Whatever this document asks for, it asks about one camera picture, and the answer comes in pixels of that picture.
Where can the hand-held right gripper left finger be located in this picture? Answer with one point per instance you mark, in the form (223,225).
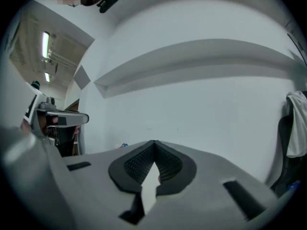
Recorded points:
(100,200)

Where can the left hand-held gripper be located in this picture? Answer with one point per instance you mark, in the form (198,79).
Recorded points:
(32,104)

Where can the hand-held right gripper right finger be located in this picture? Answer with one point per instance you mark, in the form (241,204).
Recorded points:
(204,200)

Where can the person's left hand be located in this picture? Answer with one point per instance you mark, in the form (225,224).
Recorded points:
(51,120)

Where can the short ceiling light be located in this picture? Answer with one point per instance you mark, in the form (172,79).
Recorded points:
(47,77)

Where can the long ceiling light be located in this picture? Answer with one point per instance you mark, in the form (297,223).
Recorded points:
(45,44)

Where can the black office chair with cloth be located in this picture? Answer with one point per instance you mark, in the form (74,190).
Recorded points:
(285,171)

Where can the white cloth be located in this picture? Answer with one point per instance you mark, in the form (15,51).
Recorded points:
(297,126)

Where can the grey wall panel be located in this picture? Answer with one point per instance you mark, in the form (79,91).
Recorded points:
(82,77)

